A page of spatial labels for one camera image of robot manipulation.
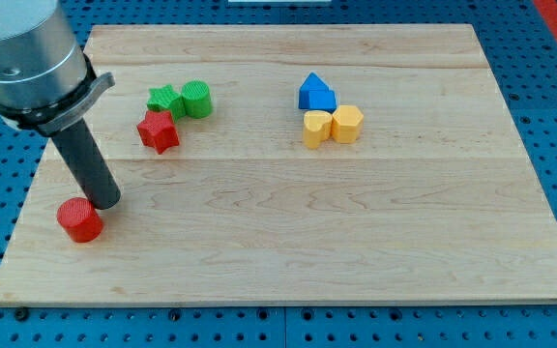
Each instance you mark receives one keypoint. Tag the blue triangle block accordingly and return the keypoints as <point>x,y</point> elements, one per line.
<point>314,82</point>

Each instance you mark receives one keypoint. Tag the green star block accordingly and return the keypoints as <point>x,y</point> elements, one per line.
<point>166,99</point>

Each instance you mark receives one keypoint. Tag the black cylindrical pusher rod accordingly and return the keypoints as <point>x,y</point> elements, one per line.
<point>80,152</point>

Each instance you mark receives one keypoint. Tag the yellow heart block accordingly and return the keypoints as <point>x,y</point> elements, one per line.
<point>316,128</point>

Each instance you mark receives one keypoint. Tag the green cylinder block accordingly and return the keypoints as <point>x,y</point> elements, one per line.
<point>197,99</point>

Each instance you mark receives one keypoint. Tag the grey clamp mount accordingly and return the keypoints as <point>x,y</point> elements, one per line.
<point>59,115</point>

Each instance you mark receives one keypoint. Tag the blue cube block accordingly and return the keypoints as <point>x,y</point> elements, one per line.
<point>318,100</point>

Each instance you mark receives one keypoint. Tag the red cylinder block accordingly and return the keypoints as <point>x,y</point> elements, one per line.
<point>78,217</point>

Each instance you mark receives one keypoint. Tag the wooden board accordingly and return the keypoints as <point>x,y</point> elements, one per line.
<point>436,203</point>

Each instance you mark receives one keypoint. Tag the yellow hexagon block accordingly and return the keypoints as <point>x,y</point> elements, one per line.
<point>347,124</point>

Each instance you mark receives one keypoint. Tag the red star block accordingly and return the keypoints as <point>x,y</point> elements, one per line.
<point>157,130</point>

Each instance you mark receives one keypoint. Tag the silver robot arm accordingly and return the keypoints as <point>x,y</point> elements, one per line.
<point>47,84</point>

